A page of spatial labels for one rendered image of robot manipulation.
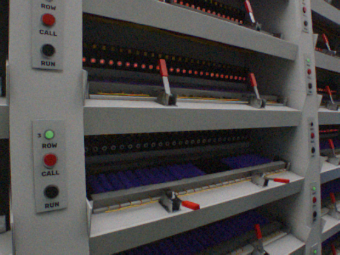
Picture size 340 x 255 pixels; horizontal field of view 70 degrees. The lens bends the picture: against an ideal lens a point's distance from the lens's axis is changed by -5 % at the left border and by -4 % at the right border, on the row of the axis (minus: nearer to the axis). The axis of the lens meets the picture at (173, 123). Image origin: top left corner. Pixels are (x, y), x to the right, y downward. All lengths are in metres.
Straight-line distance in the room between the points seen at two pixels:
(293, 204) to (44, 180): 0.69
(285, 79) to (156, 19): 0.48
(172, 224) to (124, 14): 0.37
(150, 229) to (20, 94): 0.29
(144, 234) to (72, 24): 0.35
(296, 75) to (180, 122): 0.45
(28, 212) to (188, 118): 0.30
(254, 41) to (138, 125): 0.38
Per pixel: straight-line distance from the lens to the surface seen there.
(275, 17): 0.89
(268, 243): 0.79
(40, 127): 0.37
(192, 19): 0.53
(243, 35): 0.63
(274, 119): 0.69
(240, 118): 0.58
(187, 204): 0.43
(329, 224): 1.02
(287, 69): 0.83
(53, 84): 0.38
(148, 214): 0.46
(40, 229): 0.39
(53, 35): 0.39
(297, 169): 0.81
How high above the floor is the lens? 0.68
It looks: 1 degrees up
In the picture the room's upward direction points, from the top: 2 degrees counter-clockwise
